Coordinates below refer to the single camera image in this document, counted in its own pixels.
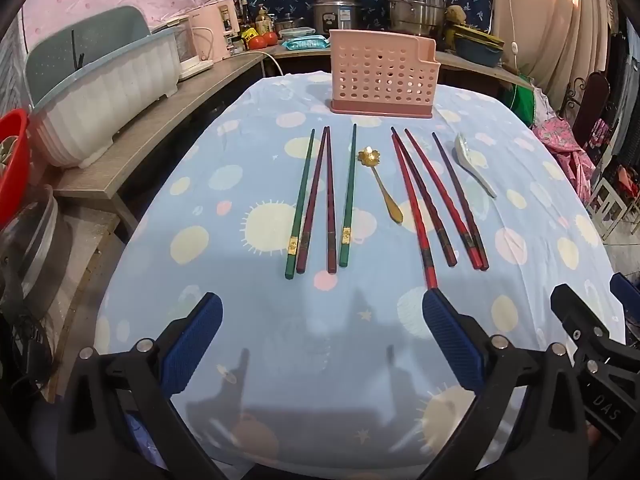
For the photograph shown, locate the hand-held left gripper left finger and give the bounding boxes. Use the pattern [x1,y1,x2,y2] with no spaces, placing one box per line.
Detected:
[56,291,226,480]

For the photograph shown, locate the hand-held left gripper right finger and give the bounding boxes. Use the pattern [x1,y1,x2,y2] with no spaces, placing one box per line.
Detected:
[420,289,593,480]

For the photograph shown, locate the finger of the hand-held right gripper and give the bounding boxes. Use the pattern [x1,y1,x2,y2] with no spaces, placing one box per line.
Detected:
[550,284,628,361]
[611,272,640,321]

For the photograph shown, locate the dark purple chopstick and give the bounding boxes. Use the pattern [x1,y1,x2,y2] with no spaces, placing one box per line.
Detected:
[431,132,489,272]
[390,126,458,267]

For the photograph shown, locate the red patterned chopstick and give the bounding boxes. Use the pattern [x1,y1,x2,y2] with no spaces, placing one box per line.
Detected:
[391,134,438,290]
[404,128,483,270]

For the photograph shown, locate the green chopstick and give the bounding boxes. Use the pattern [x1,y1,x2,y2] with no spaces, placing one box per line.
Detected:
[285,129,316,280]
[338,123,358,268]

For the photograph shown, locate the dark red chopstick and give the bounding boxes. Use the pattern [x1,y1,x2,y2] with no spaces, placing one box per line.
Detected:
[325,126,338,275]
[296,126,328,275]

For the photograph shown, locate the white ceramic spoon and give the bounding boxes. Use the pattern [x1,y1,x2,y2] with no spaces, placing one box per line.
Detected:
[454,132,498,199]

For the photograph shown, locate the pink perforated utensil basket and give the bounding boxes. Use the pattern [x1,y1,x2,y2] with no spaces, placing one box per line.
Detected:
[328,29,441,120]

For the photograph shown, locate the white metal rack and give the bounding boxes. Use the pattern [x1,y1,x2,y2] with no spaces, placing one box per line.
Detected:
[587,180,628,241]

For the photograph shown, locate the pink floral garment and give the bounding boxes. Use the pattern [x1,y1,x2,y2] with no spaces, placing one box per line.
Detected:
[532,110,596,191]

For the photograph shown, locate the dark wooden chair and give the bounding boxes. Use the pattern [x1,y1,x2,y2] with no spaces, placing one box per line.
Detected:
[565,72,611,146]

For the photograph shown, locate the dark hanging clothes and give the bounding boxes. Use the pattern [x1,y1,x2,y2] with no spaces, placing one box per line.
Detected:
[610,30,640,161]

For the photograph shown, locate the gold flower spoon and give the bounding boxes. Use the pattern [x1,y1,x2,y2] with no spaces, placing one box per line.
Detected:
[357,146,404,224]

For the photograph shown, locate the green cloth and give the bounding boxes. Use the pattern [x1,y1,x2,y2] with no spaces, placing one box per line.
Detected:
[510,80,536,126]

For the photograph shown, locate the red plastic basin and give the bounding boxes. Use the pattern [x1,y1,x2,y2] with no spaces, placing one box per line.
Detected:
[0,108,30,226]

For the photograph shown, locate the white dish rack teal lid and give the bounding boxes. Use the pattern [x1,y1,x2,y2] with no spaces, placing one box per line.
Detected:
[25,6,181,168]

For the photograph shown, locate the beige curtain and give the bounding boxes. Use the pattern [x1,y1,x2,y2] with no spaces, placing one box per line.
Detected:
[490,0,616,111]

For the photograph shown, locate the blue pot with yellow lid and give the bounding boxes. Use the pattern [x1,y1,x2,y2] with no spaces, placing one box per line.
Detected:
[452,30,506,68]

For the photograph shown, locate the pink kitchen appliance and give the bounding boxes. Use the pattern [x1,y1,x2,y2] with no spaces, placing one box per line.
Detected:
[190,0,238,61]

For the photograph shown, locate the blue wet wipes pack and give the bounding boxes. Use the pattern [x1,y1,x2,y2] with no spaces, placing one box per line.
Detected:
[281,35,332,52]

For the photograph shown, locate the yellow label seasoning bottle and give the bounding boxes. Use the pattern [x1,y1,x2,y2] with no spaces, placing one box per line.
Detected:
[255,5,275,36]

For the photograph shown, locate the grey striped cloth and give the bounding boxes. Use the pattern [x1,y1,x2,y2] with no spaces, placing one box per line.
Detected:
[0,25,31,106]

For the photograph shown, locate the stacked steel steamer pot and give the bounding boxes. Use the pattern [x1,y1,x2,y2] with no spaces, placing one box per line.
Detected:
[384,0,446,40]

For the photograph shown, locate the steel rice cooker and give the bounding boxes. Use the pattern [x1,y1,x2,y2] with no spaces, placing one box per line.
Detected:
[312,0,362,36]

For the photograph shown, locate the white cord with switch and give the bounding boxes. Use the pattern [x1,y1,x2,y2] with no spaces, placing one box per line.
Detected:
[509,0,522,68]

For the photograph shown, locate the white appliance cable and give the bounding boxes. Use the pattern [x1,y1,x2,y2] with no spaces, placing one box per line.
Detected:
[245,50,286,78]

